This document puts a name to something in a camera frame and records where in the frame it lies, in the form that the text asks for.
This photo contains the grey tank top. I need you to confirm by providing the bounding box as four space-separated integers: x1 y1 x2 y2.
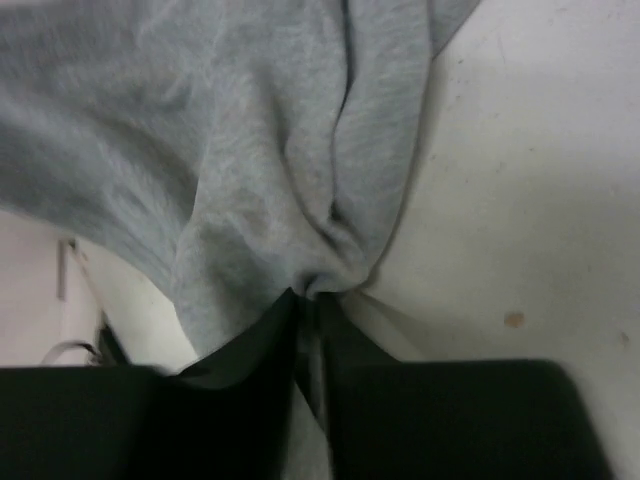
1 1 475 479

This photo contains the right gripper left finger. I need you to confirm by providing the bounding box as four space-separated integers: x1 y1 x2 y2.
1 291 314 479

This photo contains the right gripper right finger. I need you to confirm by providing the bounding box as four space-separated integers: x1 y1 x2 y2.
317 294 614 479

